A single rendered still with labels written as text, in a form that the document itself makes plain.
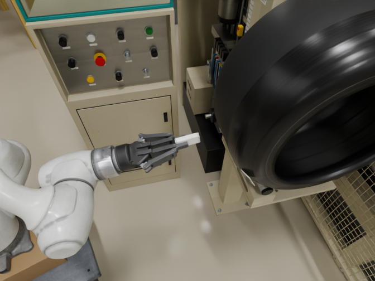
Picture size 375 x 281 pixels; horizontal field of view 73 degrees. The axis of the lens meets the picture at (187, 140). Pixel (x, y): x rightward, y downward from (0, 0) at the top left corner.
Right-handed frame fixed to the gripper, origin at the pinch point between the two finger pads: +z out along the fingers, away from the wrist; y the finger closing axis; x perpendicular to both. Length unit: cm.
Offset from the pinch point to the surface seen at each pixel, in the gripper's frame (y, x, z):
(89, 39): 60, -5, -27
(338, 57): -9.0, -24.2, 31.3
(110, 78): 61, 16, -26
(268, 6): 29.8, -16.3, 35.3
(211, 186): 43, 118, 13
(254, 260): -13, 120, 24
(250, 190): -5.6, 32.5, 18.4
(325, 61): -8.7, -23.7, 29.1
